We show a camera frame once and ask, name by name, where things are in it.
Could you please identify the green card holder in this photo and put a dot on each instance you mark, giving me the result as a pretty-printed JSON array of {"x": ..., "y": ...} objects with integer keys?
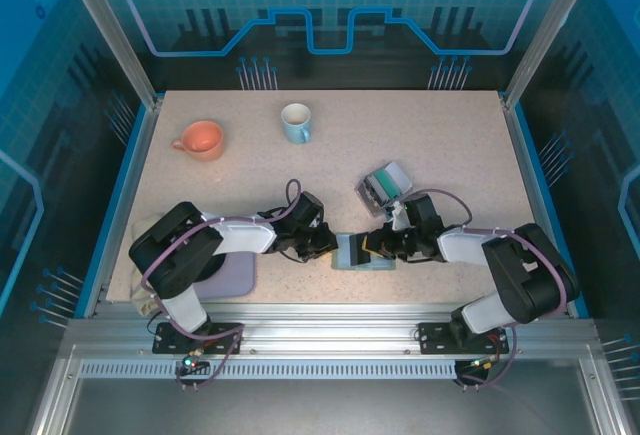
[{"x": 342, "y": 255}]

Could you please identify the black credit card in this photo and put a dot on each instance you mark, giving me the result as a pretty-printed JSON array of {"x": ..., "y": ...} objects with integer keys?
[{"x": 357, "y": 250}]

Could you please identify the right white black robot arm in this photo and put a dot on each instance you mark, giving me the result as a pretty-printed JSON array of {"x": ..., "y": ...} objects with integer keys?
[{"x": 520, "y": 275}]

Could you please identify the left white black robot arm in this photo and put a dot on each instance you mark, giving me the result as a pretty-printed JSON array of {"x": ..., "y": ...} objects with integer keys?
[{"x": 245, "y": 240}]

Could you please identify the teal credit card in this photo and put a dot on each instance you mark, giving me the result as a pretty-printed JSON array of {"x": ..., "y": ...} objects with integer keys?
[{"x": 388, "y": 183}]

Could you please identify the purple mat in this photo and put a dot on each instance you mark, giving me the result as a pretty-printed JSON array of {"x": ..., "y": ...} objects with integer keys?
[{"x": 237, "y": 280}]

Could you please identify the light blue mug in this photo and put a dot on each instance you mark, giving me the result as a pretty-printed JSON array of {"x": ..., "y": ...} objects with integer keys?
[{"x": 296, "y": 122}]

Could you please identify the orange cup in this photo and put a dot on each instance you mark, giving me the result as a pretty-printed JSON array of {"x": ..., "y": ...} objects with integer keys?
[{"x": 202, "y": 139}]

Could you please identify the beige cloth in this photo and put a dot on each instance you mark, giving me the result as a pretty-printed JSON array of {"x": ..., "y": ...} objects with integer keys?
[{"x": 141, "y": 301}]

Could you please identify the aluminium frame rail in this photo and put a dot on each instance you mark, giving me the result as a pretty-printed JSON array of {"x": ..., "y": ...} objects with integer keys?
[{"x": 330, "y": 325}]

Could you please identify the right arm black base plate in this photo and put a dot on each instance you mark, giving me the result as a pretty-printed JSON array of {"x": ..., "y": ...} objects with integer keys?
[{"x": 432, "y": 339}]

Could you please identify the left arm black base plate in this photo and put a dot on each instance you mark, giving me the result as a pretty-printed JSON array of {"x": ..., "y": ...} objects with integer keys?
[{"x": 225, "y": 340}]

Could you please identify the aluminium frame post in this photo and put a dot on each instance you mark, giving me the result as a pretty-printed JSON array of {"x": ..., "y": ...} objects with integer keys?
[
  {"x": 540, "y": 40},
  {"x": 115, "y": 40}
]

